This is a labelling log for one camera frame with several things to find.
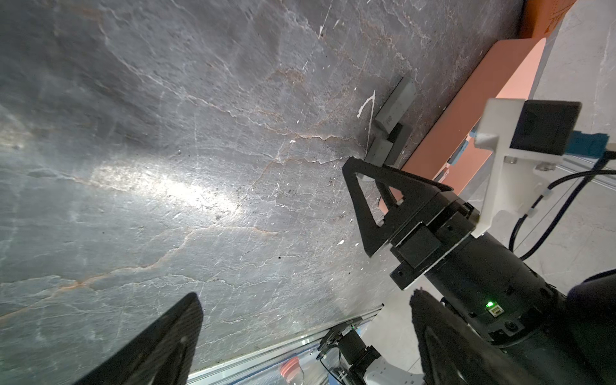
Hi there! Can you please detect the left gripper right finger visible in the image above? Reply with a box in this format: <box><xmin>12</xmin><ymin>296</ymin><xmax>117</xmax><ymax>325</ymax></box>
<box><xmin>410</xmin><ymin>290</ymin><xmax>541</xmax><ymax>384</ymax></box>

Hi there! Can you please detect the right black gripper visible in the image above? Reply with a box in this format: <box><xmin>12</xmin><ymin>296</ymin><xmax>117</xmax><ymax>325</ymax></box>
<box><xmin>342</xmin><ymin>157</ymin><xmax>480</xmax><ymax>291</ymax></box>

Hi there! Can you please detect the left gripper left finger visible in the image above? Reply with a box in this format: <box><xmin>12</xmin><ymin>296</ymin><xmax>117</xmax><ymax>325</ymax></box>
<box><xmin>77</xmin><ymin>292</ymin><xmax>203</xmax><ymax>384</ymax></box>

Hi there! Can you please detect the pink storage tray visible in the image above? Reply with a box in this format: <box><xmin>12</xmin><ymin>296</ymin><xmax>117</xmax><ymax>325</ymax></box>
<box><xmin>377</xmin><ymin>37</ymin><xmax>548</xmax><ymax>215</ymax></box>

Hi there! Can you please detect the dark grey eraser pile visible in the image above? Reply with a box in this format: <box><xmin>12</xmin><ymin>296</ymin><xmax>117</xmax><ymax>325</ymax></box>
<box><xmin>384</xmin><ymin>123</ymin><xmax>412</xmax><ymax>167</ymax></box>

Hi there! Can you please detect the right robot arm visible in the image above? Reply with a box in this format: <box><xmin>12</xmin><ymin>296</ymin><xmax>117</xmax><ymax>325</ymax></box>
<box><xmin>343</xmin><ymin>157</ymin><xmax>615</xmax><ymax>384</ymax></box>

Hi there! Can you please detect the pink round cap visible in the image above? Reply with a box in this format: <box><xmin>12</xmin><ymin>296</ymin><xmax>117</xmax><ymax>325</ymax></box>
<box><xmin>280</xmin><ymin>356</ymin><xmax>305</xmax><ymax>385</ymax></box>

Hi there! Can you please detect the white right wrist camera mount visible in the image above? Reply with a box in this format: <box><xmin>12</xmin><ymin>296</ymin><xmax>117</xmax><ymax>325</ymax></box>
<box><xmin>473</xmin><ymin>99</ymin><xmax>582</xmax><ymax>238</ymax></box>

